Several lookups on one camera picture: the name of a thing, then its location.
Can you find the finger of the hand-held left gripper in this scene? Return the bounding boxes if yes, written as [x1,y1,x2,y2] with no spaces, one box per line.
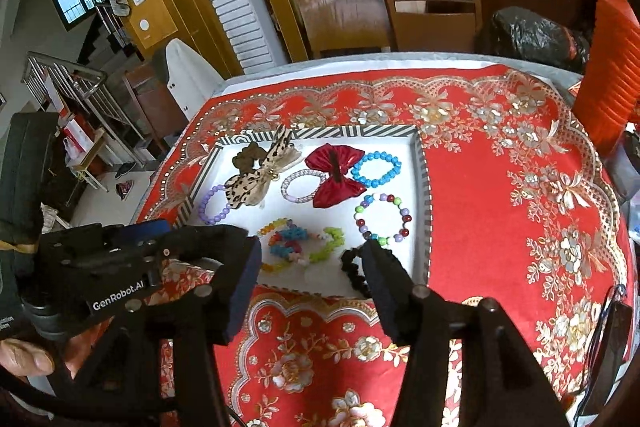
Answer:
[117,219,173,244]
[150,225,251,270]

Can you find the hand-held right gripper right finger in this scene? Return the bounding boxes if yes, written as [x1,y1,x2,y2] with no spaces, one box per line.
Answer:
[360,241,571,427]

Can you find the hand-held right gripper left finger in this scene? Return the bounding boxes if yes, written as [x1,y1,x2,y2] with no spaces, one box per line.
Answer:
[55,237,263,427]

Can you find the purple bead bracelet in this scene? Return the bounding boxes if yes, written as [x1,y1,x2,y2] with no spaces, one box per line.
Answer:
[199,183,233,226]

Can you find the black scrunchie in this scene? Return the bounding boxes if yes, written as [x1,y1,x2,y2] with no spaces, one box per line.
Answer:
[340,244,373,299]

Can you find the leopard print bow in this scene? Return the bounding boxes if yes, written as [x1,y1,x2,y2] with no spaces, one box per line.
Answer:
[222,124,303,210]

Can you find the colourful crystal bead string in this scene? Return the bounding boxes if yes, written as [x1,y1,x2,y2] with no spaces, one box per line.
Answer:
[257,217,326,273]

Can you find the striped cardboard box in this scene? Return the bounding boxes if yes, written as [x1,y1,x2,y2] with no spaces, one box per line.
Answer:
[172,123,432,300]

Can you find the multicoloured bead bracelet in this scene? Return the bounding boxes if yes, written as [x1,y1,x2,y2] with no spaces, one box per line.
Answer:
[354,193,413,248]

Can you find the brown scrunchie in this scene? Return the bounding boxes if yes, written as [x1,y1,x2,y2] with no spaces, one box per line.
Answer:
[230,143,273,172]

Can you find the red satin bow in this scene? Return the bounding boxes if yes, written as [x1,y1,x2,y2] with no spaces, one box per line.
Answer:
[304,144,372,209]

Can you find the blue bead bracelet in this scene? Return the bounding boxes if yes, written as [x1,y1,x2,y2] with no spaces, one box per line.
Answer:
[350,151,403,188]

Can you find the person's left hand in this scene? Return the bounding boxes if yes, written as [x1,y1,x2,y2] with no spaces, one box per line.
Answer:
[0,337,96,380]

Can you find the white low shelf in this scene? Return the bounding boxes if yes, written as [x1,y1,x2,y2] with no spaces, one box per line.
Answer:
[62,127,108,192]

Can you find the metal stair railing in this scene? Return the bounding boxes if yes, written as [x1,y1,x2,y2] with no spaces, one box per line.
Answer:
[25,51,151,168]

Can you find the red floral tablecloth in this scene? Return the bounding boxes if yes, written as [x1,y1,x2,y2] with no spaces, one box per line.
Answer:
[132,59,638,427]

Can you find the small brown wooden cabinet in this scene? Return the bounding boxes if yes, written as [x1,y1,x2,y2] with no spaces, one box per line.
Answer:
[122,62,186,148]

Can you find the wooden chair with plain back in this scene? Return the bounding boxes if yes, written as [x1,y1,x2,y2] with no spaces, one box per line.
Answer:
[292,0,396,60]

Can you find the grey container with black lid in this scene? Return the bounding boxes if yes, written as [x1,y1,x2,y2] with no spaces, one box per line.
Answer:
[607,132,640,202]

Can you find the black plastic bag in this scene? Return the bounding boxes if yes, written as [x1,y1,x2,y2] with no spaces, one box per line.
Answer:
[475,6,591,75]

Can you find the orange plastic stool stack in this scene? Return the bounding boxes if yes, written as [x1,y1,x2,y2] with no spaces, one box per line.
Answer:
[570,0,640,158]

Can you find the black phone with lanyard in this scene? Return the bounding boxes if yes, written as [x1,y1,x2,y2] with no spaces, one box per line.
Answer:
[572,284,635,425]

